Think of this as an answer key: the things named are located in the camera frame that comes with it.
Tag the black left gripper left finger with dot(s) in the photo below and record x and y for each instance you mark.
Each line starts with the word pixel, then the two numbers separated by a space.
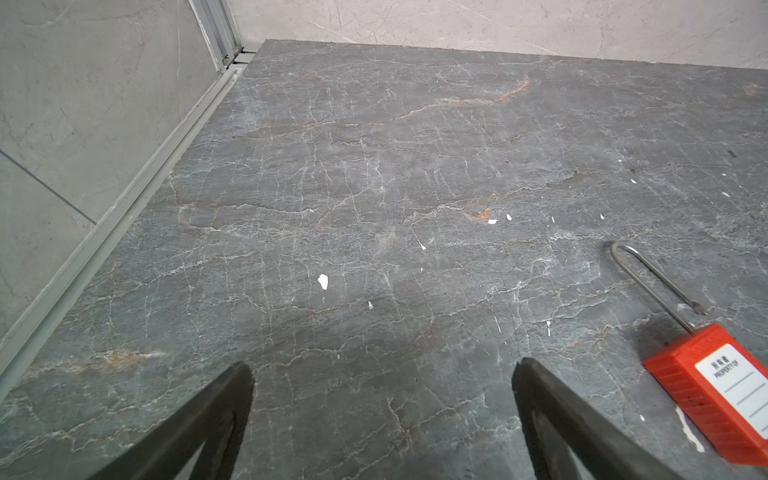
pixel 210 427

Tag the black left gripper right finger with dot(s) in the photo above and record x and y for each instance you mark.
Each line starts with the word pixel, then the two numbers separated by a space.
pixel 560 428

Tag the red long-shackle padlock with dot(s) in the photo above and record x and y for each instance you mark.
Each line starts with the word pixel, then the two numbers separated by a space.
pixel 714 380

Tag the aluminium frame rail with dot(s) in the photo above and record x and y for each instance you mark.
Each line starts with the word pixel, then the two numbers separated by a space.
pixel 99 99

